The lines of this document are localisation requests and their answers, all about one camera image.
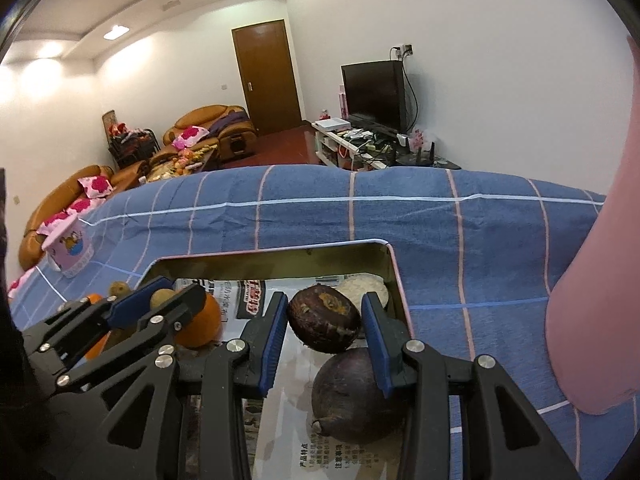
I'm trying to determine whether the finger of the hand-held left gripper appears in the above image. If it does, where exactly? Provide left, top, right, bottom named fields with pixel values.
left=50, top=284, right=207, bottom=401
left=22, top=275, right=177, bottom=361

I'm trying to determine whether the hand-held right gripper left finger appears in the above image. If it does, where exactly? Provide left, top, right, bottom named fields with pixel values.
left=92, top=291, right=290, bottom=480

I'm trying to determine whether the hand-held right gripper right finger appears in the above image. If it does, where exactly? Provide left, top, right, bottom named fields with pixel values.
left=360, top=291, right=583, bottom=480

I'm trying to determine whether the orange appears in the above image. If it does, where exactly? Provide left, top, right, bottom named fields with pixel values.
left=82, top=294, right=118, bottom=361
left=172, top=291, right=223, bottom=350

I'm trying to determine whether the small dark brown fruit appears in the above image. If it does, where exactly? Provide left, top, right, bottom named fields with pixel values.
left=286, top=284, right=362, bottom=353

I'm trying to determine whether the cut taro piece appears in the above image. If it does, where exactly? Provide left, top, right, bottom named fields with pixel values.
left=336, top=273, right=390, bottom=311

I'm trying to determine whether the large dark purple fruit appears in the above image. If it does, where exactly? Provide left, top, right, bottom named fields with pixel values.
left=311, top=347, right=413, bottom=445

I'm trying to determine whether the pink tin box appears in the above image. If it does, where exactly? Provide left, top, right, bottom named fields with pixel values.
left=127, top=237, right=415, bottom=480

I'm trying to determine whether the pink cartoon mug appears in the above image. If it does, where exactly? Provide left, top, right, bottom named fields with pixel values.
left=41, top=215, right=95, bottom=278

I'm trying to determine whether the printed paper sheet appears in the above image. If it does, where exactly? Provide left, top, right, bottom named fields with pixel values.
left=175, top=276, right=408, bottom=480

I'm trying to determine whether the pink floral cushion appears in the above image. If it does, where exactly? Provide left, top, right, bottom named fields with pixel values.
left=174, top=126, right=210, bottom=148
left=79, top=176, right=115, bottom=200
left=65, top=197, right=108, bottom=216
left=37, top=212, right=81, bottom=236

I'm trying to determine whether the blue checked bed sheet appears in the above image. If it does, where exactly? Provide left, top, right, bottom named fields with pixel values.
left=7, top=164, right=640, bottom=480

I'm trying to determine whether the brown leather sofa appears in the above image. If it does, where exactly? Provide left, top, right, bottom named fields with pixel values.
left=19, top=164, right=115, bottom=271

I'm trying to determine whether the cluttered coffee table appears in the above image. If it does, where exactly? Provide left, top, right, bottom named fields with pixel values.
left=140, top=142, right=221, bottom=183

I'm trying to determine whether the black router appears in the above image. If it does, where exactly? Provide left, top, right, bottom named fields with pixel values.
left=407, top=140, right=436, bottom=166

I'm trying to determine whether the brown leather armchair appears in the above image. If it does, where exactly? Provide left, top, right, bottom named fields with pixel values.
left=163, top=105, right=259, bottom=163

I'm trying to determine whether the purple blanket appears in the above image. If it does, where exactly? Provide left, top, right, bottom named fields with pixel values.
left=210, top=112, right=250, bottom=136

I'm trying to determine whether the white television stand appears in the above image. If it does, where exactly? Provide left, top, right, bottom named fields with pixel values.
left=312, top=120, right=401, bottom=173

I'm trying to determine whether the pink electric kettle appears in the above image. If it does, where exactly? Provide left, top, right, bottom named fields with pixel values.
left=545, top=35, right=640, bottom=416

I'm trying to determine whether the black television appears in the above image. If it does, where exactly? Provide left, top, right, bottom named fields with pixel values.
left=341, top=60, right=407, bottom=133

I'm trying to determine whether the brown wooden door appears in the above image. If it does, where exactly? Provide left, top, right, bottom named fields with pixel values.
left=231, top=19, right=303, bottom=136

